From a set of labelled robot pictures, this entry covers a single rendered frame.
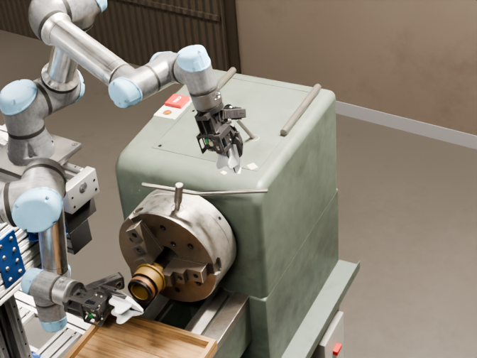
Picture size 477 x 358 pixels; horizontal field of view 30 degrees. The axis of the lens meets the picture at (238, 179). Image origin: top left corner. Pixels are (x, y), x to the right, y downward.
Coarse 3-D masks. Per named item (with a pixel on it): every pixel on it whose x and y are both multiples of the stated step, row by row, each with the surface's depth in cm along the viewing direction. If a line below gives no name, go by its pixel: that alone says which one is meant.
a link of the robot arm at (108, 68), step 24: (48, 0) 235; (48, 24) 231; (72, 24) 232; (72, 48) 227; (96, 48) 224; (96, 72) 223; (120, 72) 219; (144, 72) 219; (120, 96) 216; (144, 96) 219
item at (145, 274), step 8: (144, 264) 240; (152, 264) 242; (136, 272) 239; (144, 272) 238; (152, 272) 238; (160, 272) 239; (136, 280) 236; (144, 280) 236; (152, 280) 237; (160, 280) 239; (128, 288) 239; (136, 288) 241; (144, 288) 236; (152, 288) 236; (160, 288) 240; (136, 296) 240; (144, 296) 240; (152, 296) 237
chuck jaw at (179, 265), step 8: (176, 256) 245; (168, 264) 243; (176, 264) 242; (184, 264) 242; (192, 264) 241; (200, 264) 241; (208, 264) 241; (216, 264) 243; (168, 272) 240; (176, 272) 240; (184, 272) 239; (192, 272) 240; (200, 272) 238; (208, 272) 242; (168, 280) 240; (176, 280) 241; (184, 280) 240; (192, 280) 242; (200, 280) 240
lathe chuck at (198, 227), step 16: (144, 208) 244; (160, 208) 241; (192, 208) 242; (128, 224) 247; (160, 224) 241; (176, 224) 238; (192, 224) 238; (208, 224) 241; (128, 240) 251; (160, 240) 245; (176, 240) 242; (192, 240) 239; (208, 240) 239; (224, 240) 244; (128, 256) 255; (192, 256) 242; (208, 256) 239; (224, 256) 245; (224, 272) 248; (176, 288) 254; (192, 288) 250; (208, 288) 247
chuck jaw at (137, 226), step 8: (136, 216) 244; (136, 224) 242; (144, 224) 243; (128, 232) 242; (136, 232) 241; (144, 232) 242; (136, 240) 243; (144, 240) 242; (152, 240) 244; (136, 248) 242; (144, 248) 241; (152, 248) 243; (160, 248) 245; (144, 256) 240; (152, 256) 242; (136, 264) 242
